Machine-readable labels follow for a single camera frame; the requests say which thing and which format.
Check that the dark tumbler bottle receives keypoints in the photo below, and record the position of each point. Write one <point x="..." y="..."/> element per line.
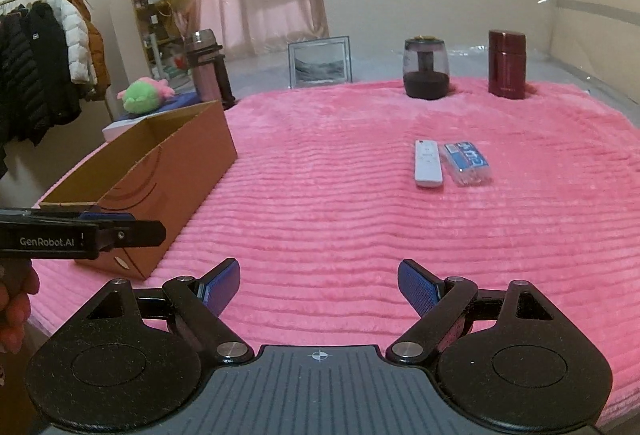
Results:
<point x="210" y="70"/>

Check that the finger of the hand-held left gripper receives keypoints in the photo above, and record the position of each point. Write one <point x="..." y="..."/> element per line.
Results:
<point x="140" y="233"/>
<point x="110" y="217"/>

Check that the brown cardboard box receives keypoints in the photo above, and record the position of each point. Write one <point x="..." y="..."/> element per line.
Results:
<point x="195" y="150"/>

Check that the maroon thermos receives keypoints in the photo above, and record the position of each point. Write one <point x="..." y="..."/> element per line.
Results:
<point x="507" y="65"/>

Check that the pink blanket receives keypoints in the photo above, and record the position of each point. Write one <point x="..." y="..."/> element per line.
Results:
<point x="325" y="225"/>

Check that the clear plastic box blue label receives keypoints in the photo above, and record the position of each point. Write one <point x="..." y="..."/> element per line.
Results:
<point x="467" y="162"/>

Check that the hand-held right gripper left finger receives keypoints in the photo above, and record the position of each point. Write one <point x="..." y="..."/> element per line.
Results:
<point x="222" y="287"/>

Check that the glass jar with dark base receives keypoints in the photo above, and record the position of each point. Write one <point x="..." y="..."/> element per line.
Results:
<point x="425" y="85"/>

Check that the white puffer jacket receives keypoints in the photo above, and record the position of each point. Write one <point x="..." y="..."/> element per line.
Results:
<point x="75" y="40"/>

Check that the white remote control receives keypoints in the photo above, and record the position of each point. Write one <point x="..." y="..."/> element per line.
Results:
<point x="427" y="165"/>

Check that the white box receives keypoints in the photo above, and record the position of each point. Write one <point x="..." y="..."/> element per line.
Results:
<point x="117" y="131"/>

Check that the silver picture frame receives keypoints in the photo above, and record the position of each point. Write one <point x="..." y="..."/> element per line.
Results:
<point x="320" y="62"/>

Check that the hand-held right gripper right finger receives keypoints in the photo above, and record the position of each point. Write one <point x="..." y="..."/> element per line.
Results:
<point x="415" y="287"/>

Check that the brown jacket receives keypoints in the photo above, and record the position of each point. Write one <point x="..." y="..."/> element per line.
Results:
<point x="97" y="50"/>

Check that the blue cloth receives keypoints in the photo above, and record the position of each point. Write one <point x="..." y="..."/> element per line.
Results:
<point x="185" y="100"/>

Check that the person's left hand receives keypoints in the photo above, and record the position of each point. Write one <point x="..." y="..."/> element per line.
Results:
<point x="15" y="305"/>

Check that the black puffer jacket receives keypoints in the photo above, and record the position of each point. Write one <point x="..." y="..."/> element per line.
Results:
<point x="30" y="70"/>

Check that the green plush toy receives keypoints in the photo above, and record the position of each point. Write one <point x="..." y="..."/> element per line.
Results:
<point x="142" y="96"/>

